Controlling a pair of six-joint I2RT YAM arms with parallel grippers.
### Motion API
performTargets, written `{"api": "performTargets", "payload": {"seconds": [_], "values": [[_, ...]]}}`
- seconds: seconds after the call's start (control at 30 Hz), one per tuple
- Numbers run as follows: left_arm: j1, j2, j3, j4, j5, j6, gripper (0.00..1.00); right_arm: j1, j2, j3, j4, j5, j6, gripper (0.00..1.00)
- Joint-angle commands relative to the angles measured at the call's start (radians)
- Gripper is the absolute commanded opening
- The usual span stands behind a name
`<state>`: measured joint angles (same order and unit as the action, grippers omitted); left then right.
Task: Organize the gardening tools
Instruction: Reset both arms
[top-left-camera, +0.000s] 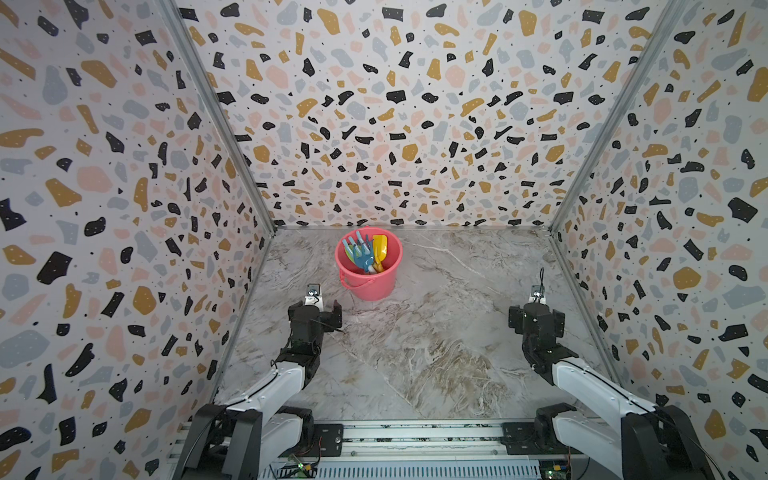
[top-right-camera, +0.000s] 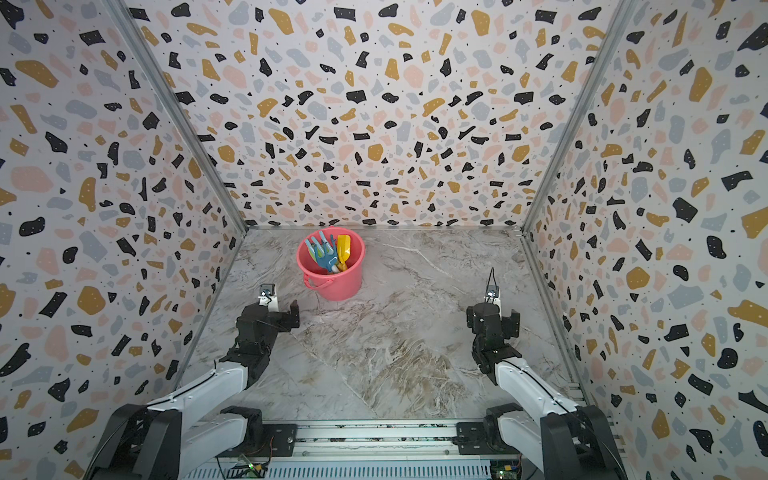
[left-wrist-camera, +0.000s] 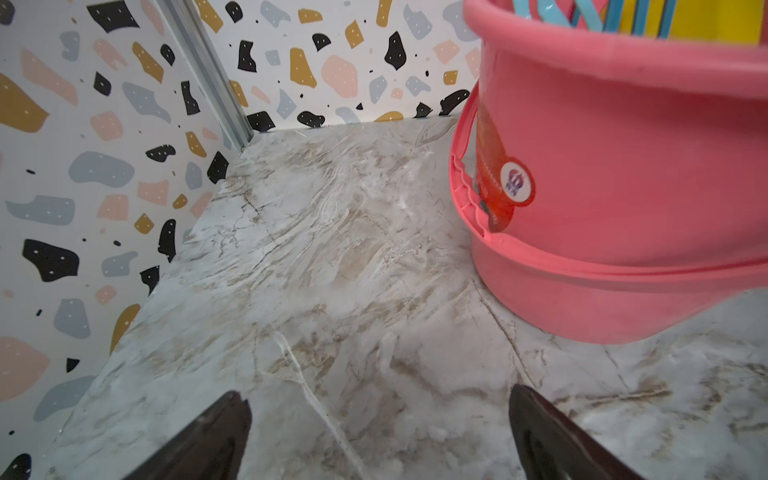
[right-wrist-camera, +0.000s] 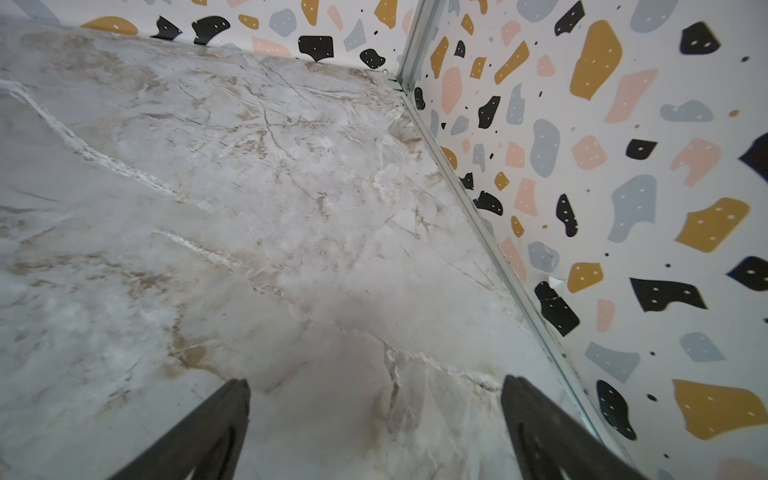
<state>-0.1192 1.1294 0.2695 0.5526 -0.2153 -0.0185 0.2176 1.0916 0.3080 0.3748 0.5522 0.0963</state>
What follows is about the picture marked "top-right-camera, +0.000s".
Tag small teal rake yellow handle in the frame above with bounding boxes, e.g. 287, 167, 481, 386
320, 245, 340, 273

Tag light blue fork white handle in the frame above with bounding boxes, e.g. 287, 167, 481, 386
305, 231, 333, 265

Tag yellow shovel yellow handle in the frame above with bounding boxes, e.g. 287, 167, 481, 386
336, 235, 351, 271

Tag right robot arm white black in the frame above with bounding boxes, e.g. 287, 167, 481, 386
466, 300, 627, 479

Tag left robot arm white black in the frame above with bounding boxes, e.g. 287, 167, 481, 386
84, 297, 300, 479

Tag pink plastic bucket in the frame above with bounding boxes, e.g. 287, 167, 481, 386
296, 228, 366, 301

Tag green circuit board left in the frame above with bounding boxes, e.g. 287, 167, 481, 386
226, 455, 269, 479

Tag green circuit board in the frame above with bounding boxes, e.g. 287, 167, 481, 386
489, 459, 523, 480
226, 455, 269, 479

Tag green circuit board right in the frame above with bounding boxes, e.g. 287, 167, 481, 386
489, 459, 523, 480

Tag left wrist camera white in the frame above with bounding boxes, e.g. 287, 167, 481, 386
258, 283, 279, 312

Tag aluminium back wall rail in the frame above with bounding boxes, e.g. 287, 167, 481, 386
246, 223, 522, 234

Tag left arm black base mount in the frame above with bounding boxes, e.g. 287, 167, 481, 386
219, 406, 298, 458

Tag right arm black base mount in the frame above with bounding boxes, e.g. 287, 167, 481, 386
452, 403, 522, 455

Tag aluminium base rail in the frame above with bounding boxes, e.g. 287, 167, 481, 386
183, 420, 533, 479

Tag aluminium right corner post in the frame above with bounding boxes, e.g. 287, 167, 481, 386
520, 0, 637, 237

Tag aluminium corner post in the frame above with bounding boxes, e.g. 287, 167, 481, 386
520, 0, 637, 237
102, 0, 248, 236

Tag aluminium left corner post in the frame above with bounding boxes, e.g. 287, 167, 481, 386
102, 0, 248, 236

